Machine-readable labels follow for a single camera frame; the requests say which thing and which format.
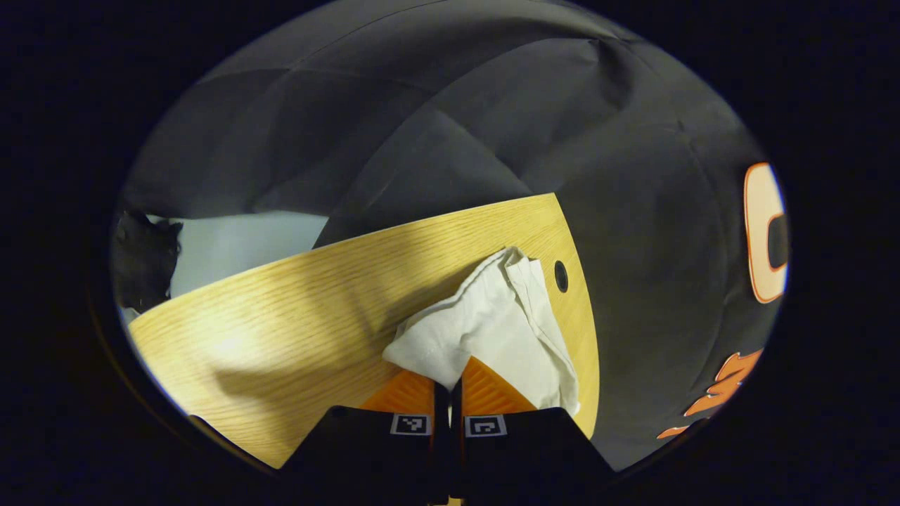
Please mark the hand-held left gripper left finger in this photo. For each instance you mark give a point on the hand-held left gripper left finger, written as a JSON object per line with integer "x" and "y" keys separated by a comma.
{"x": 439, "y": 464}

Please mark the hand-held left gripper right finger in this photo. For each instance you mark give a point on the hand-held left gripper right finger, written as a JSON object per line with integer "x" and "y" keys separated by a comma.
{"x": 458, "y": 464}

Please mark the white jeans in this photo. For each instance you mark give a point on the white jeans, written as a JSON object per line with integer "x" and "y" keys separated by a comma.
{"x": 485, "y": 316}

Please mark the black backdrop cloth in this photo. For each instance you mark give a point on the black backdrop cloth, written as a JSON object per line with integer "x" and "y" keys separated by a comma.
{"x": 457, "y": 112}

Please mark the dark cloth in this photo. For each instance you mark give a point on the dark cloth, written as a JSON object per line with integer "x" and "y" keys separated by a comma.
{"x": 144, "y": 260}

